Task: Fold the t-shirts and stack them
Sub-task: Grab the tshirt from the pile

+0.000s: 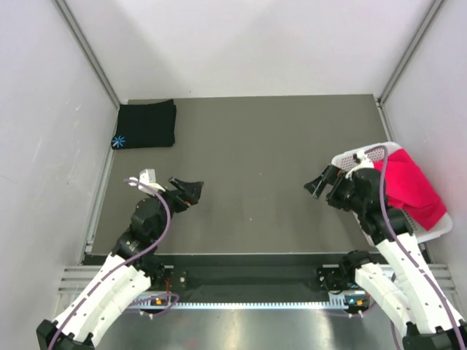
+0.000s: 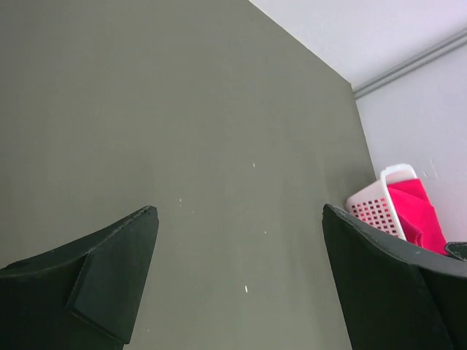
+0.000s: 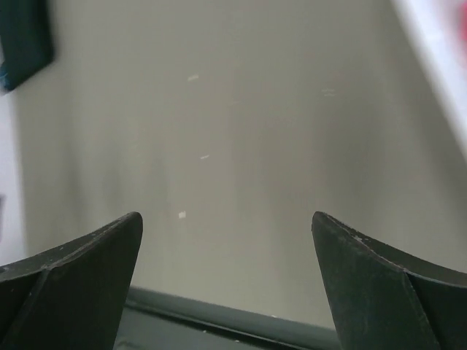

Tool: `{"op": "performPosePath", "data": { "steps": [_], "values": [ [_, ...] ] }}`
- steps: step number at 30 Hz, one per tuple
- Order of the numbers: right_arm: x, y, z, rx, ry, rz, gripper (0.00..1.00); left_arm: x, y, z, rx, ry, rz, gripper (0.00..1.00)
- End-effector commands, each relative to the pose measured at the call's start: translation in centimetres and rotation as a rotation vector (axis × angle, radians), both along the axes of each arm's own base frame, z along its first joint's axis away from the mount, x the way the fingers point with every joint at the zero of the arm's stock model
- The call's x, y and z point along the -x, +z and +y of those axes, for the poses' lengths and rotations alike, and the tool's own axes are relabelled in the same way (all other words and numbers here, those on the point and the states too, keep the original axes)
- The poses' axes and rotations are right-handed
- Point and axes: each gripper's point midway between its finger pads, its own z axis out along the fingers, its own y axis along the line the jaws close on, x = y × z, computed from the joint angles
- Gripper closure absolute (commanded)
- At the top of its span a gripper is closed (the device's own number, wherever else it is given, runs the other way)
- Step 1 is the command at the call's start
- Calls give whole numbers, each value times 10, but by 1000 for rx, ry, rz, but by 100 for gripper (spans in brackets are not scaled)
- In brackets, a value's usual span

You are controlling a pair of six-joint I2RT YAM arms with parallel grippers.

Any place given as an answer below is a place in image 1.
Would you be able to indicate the aluminium front rail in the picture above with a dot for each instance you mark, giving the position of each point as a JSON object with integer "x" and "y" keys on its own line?
{"x": 76, "y": 278}

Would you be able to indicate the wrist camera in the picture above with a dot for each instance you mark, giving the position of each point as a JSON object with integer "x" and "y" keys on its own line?
{"x": 148, "y": 176}
{"x": 362, "y": 160}

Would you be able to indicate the right aluminium frame post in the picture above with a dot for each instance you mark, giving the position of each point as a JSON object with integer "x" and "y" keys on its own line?
{"x": 422, "y": 28}

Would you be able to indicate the left aluminium frame post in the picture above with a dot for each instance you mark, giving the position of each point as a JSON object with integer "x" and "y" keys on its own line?
{"x": 71, "y": 22}

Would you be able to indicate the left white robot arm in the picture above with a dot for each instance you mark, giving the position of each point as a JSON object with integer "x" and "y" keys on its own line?
{"x": 130, "y": 269}

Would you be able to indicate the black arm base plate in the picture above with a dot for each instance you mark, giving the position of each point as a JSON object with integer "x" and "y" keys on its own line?
{"x": 245, "y": 278}

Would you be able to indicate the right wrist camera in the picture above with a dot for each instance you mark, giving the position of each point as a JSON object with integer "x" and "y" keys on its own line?
{"x": 362, "y": 160}

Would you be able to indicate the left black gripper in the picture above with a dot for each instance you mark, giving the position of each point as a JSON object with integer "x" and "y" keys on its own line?
{"x": 187, "y": 194}

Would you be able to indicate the folded black t shirt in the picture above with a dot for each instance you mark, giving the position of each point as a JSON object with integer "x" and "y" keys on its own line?
{"x": 145, "y": 125}

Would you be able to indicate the slotted grey cable duct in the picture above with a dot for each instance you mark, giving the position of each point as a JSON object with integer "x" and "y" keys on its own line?
{"x": 332, "y": 302}

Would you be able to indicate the red polo shirt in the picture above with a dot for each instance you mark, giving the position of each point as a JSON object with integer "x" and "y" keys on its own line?
{"x": 408, "y": 189}

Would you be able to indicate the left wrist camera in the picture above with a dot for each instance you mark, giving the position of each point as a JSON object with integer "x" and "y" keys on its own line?
{"x": 148, "y": 176}

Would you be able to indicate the white plastic basket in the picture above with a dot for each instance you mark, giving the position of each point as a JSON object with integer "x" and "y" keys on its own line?
{"x": 345, "y": 162}

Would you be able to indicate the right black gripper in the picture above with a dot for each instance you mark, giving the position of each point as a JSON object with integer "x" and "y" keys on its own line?
{"x": 335, "y": 176}

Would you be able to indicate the aluminium frame post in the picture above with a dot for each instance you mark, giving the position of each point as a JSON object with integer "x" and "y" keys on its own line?
{"x": 422, "y": 28}
{"x": 71, "y": 22}

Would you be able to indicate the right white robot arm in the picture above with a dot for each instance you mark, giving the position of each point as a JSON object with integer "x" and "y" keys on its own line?
{"x": 413, "y": 301}

